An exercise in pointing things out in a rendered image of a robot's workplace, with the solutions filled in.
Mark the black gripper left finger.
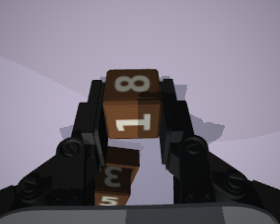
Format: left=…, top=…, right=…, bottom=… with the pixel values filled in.
left=0, top=80, right=108, bottom=215

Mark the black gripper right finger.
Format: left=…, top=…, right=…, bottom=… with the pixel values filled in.
left=159, top=79, right=280, bottom=224

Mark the brown number cube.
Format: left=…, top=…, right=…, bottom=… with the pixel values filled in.
left=95, top=166, right=131, bottom=206
left=102, top=69, right=162, bottom=139

